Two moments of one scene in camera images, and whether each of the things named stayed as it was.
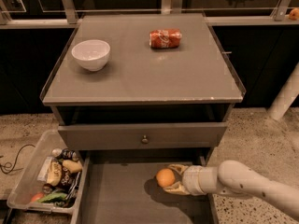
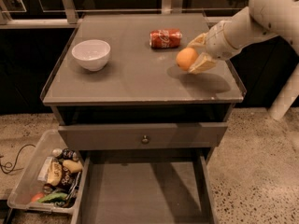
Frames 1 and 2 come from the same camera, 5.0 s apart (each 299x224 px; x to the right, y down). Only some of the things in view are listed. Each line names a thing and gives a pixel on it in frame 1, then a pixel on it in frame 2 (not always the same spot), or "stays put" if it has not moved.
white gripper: [192, 179] -> [217, 42]
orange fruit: [164, 177] -> [186, 58]
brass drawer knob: [145, 139] stays put
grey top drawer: [136, 136] stays put
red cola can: [165, 38] stays put
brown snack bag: [69, 181] stays put
